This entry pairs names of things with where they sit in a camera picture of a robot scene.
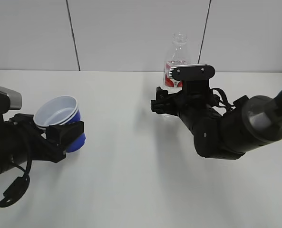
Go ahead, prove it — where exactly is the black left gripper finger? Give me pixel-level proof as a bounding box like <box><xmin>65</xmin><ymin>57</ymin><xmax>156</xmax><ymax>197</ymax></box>
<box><xmin>9</xmin><ymin>113</ymin><xmax>45</xmax><ymax>134</ymax></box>
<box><xmin>46</xmin><ymin>121</ymin><xmax>84</xmax><ymax>152</ymax></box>

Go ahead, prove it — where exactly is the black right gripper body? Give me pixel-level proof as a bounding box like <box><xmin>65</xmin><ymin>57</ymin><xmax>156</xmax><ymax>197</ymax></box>
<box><xmin>177</xmin><ymin>90</ymin><xmax>222</xmax><ymax>143</ymax></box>

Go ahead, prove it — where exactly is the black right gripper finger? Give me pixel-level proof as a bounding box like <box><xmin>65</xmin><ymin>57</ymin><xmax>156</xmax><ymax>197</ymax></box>
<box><xmin>151</xmin><ymin>97</ymin><xmax>181</xmax><ymax>116</ymax></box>
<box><xmin>156</xmin><ymin>86</ymin><xmax>182</xmax><ymax>101</ymax></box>

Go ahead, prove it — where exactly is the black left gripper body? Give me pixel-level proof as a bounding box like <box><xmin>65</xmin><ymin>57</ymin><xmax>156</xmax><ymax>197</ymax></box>
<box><xmin>2</xmin><ymin>120</ymin><xmax>67</xmax><ymax>164</ymax></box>

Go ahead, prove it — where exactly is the blue paper cup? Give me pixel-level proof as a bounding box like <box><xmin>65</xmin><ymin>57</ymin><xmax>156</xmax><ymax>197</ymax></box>
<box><xmin>33</xmin><ymin>95</ymin><xmax>86</xmax><ymax>153</ymax></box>

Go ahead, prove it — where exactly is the clear Wahaha water bottle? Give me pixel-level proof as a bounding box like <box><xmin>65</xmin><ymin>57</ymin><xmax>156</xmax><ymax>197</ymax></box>
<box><xmin>162</xmin><ymin>32</ymin><xmax>191</xmax><ymax>94</ymax></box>

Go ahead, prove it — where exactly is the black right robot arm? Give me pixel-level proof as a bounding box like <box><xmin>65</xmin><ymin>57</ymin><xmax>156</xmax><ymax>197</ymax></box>
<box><xmin>150</xmin><ymin>80</ymin><xmax>282</xmax><ymax>160</ymax></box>

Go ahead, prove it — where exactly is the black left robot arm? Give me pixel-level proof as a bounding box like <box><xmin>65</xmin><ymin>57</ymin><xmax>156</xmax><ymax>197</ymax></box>
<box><xmin>0</xmin><ymin>111</ymin><xmax>84</xmax><ymax>174</ymax></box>

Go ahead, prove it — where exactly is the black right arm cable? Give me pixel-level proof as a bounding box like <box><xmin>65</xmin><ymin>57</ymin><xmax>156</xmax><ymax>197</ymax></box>
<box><xmin>209</xmin><ymin>87</ymin><xmax>241</xmax><ymax>112</ymax></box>

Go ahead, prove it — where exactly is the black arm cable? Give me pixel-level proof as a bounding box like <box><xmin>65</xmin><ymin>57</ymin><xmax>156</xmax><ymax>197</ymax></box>
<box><xmin>0</xmin><ymin>133</ymin><xmax>33</xmax><ymax>213</ymax></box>
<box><xmin>209</xmin><ymin>87</ymin><xmax>241</xmax><ymax>112</ymax></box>

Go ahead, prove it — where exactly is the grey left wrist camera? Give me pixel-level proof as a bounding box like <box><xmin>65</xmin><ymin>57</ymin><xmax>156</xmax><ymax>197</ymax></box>
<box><xmin>0</xmin><ymin>86</ymin><xmax>22</xmax><ymax>114</ymax></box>

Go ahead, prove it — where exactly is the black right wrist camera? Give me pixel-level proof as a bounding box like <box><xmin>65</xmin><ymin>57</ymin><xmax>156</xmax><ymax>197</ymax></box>
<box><xmin>168</xmin><ymin>64</ymin><xmax>215</xmax><ymax>81</ymax></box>

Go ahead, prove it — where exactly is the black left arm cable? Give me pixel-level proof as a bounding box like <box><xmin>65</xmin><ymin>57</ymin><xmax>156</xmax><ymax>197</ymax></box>
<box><xmin>0</xmin><ymin>133</ymin><xmax>33</xmax><ymax>213</ymax></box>

